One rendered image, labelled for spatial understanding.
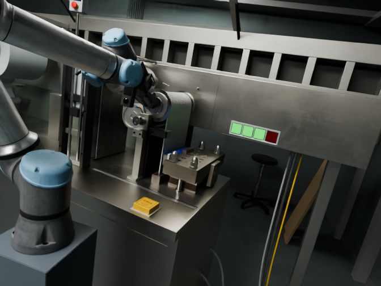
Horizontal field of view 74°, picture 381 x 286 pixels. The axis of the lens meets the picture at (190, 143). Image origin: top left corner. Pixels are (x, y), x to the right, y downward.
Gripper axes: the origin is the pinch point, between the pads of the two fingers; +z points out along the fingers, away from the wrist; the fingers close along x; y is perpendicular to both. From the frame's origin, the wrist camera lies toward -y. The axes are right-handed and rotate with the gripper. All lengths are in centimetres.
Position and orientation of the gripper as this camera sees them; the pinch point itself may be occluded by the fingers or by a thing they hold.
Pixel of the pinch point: (148, 106)
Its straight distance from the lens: 112.0
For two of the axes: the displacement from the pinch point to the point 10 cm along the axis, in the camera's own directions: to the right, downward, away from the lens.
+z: 2.1, 5.0, 8.4
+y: 3.9, -8.3, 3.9
